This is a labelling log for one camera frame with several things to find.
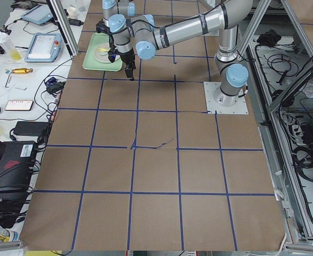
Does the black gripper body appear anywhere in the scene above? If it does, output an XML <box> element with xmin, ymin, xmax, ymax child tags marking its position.
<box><xmin>108</xmin><ymin>47</ymin><xmax>136</xmax><ymax>80</ymax></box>
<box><xmin>96</xmin><ymin>21</ymin><xmax>111</xmax><ymax>35</ymax></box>

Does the yellow plastic fork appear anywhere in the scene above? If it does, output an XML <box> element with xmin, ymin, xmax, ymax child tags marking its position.
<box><xmin>97</xmin><ymin>47</ymin><xmax>109</xmax><ymax>52</ymax></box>

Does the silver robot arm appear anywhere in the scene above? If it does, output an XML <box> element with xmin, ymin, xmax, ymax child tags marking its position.
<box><xmin>97</xmin><ymin>1</ymin><xmax>253</xmax><ymax>81</ymax></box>
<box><xmin>96</xmin><ymin>0</ymin><xmax>136</xmax><ymax>34</ymax></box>

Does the light green tray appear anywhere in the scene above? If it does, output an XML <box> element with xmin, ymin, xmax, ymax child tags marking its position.
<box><xmin>82</xmin><ymin>33</ymin><xmax>122</xmax><ymax>71</ymax></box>

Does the white cup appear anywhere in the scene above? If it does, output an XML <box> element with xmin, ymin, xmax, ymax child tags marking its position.
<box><xmin>66</xmin><ymin>6</ymin><xmax>77</xmax><ymax>19</ymax></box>

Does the blue teach pendant near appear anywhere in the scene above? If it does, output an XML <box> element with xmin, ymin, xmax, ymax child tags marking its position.
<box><xmin>24</xmin><ymin>33</ymin><xmax>62</xmax><ymax>62</ymax></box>

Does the blue teach pendant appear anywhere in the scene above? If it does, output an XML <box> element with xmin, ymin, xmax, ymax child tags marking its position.
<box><xmin>24</xmin><ymin>33</ymin><xmax>62</xmax><ymax>62</ymax></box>
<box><xmin>21</xmin><ymin>5</ymin><xmax>53</xmax><ymax>25</ymax></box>

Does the blue teach pendant far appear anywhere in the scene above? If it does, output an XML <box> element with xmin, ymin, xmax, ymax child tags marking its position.
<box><xmin>21</xmin><ymin>5</ymin><xmax>53</xmax><ymax>25</ymax></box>

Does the gold metal cylinder tool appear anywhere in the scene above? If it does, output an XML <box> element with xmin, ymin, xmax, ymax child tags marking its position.
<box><xmin>11</xmin><ymin>68</ymin><xmax>33</xmax><ymax>75</ymax></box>

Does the clear bottle yellow liquid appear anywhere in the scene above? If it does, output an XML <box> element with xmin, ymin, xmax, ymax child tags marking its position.
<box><xmin>0</xmin><ymin>32</ymin><xmax>21</xmax><ymax>61</ymax></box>

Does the smartphone with red case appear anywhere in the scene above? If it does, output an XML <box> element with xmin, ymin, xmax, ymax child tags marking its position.
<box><xmin>5</xmin><ymin>100</ymin><xmax>34</xmax><ymax>111</ymax></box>

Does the black power adapter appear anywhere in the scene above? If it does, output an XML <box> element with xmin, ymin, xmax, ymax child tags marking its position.
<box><xmin>13</xmin><ymin>121</ymin><xmax>48</xmax><ymax>137</ymax></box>

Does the black computer box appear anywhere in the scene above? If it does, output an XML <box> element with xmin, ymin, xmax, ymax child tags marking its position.
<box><xmin>0</xmin><ymin>141</ymin><xmax>37</xmax><ymax>190</ymax></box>

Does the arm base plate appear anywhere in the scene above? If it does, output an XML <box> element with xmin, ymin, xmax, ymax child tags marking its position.
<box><xmin>204</xmin><ymin>82</ymin><xmax>248</xmax><ymax>115</ymax></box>

